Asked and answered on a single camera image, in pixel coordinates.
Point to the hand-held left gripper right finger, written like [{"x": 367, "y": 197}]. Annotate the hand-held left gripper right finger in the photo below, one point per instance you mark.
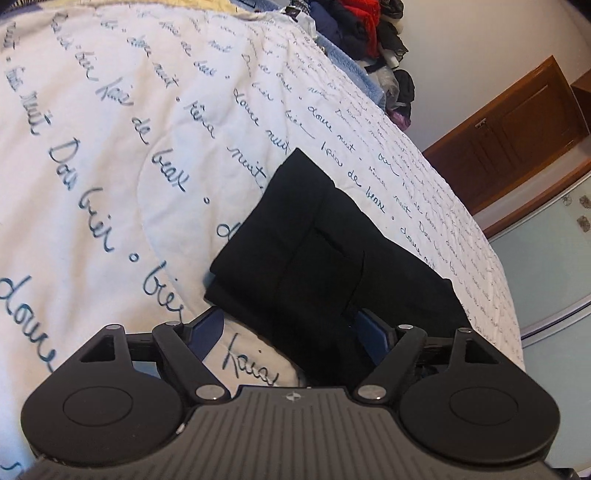
[{"x": 375, "y": 333}]

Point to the blue blanket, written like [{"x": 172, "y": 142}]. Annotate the blue blanket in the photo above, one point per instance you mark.
[{"x": 360, "y": 74}]

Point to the white script-printed blanket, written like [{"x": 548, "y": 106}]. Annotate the white script-printed blanket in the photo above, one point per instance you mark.
[{"x": 92, "y": 184}]

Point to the pale floral sheet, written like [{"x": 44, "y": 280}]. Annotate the pale floral sheet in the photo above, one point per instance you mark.
[{"x": 198, "y": 4}]

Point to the wooden door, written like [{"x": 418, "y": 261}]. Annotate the wooden door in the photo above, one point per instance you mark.
[{"x": 521, "y": 134}]

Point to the pale wardrobe panel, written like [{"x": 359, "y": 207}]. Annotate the pale wardrobe panel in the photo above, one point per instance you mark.
[{"x": 545, "y": 258}]

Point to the black pants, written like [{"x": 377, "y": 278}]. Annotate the black pants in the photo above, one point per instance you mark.
[{"x": 314, "y": 258}]

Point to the pile of clothes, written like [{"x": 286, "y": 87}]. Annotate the pile of clothes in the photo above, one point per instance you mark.
[{"x": 369, "y": 27}]

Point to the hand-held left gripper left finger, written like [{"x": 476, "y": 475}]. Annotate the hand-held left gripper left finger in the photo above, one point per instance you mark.
[{"x": 207, "y": 328}]

